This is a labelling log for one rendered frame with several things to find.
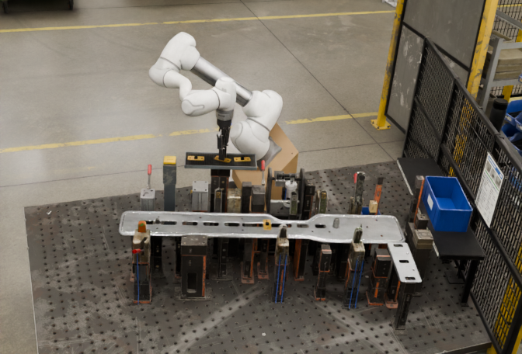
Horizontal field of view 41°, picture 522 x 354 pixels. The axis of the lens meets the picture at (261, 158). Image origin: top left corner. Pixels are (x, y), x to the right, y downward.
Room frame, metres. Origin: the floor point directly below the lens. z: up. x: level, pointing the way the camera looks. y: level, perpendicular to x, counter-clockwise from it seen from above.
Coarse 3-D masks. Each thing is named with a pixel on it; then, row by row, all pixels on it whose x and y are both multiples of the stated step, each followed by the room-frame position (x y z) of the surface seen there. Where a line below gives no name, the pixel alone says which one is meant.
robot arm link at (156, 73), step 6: (162, 60) 3.53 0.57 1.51; (156, 66) 3.53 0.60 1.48; (162, 66) 3.50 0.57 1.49; (168, 66) 3.50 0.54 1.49; (174, 66) 3.52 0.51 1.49; (150, 72) 3.54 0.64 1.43; (156, 72) 3.49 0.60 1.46; (162, 72) 3.47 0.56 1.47; (156, 78) 3.47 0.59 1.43; (162, 78) 3.44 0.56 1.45; (156, 84) 3.50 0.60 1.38; (162, 84) 3.44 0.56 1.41
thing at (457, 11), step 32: (416, 0) 5.73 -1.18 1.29; (448, 0) 5.29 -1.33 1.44; (480, 0) 4.94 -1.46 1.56; (416, 32) 5.63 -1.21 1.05; (448, 32) 5.22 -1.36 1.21; (480, 32) 4.83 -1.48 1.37; (416, 64) 5.55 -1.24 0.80; (480, 64) 4.80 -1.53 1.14; (384, 96) 5.91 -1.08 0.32; (384, 128) 5.88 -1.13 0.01
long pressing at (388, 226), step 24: (144, 216) 2.80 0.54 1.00; (168, 216) 2.82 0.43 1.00; (192, 216) 2.83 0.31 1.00; (216, 216) 2.85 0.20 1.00; (240, 216) 2.87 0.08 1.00; (264, 216) 2.88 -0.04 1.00; (336, 216) 2.93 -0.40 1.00; (360, 216) 2.94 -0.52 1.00; (384, 216) 2.96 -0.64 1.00; (336, 240) 2.73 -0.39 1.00; (384, 240) 2.76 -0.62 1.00
